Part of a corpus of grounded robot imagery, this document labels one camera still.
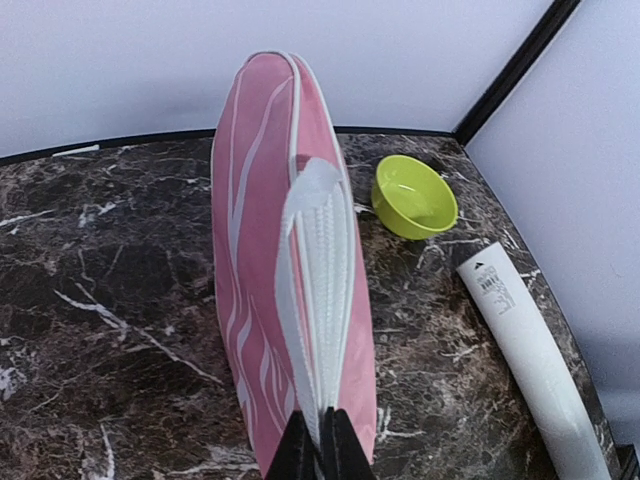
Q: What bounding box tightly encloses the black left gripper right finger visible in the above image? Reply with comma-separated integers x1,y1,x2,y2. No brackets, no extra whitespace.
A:
320,407,375,480

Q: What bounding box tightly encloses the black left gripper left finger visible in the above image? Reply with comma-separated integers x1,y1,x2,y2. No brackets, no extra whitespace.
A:
264,410,316,480

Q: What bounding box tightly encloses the pink racket bag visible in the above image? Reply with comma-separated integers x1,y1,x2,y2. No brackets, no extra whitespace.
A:
211,51,377,479

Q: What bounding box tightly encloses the white shuttlecock tube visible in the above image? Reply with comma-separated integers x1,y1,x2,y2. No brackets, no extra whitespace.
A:
457,242,610,479

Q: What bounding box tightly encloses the green plastic bowl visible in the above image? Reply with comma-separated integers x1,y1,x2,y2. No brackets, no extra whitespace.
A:
371,155,458,240

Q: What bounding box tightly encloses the black frame post right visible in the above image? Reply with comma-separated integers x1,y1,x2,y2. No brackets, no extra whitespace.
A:
452,0,581,146

